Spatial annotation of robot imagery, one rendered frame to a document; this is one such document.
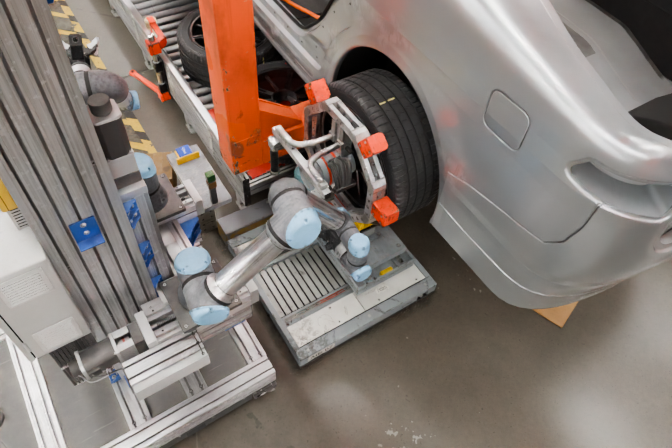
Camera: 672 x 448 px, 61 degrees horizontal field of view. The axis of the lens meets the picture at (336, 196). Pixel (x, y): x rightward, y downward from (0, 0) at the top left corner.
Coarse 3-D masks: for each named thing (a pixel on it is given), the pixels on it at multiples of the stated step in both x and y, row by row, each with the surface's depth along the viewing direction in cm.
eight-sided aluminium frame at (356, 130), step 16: (304, 112) 249; (320, 112) 235; (336, 112) 223; (304, 128) 257; (352, 128) 218; (368, 176) 220; (368, 192) 225; (384, 192) 226; (352, 208) 257; (368, 208) 232
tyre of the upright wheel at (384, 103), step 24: (360, 72) 243; (384, 72) 234; (336, 96) 235; (360, 96) 221; (384, 96) 222; (408, 96) 224; (384, 120) 217; (408, 120) 221; (408, 144) 220; (432, 144) 224; (408, 168) 220; (432, 168) 228; (408, 192) 227; (432, 192) 236
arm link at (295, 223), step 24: (288, 192) 170; (288, 216) 166; (312, 216) 166; (264, 240) 170; (288, 240) 166; (312, 240) 171; (240, 264) 173; (264, 264) 174; (192, 288) 180; (216, 288) 176; (240, 288) 178; (192, 312) 177; (216, 312) 177
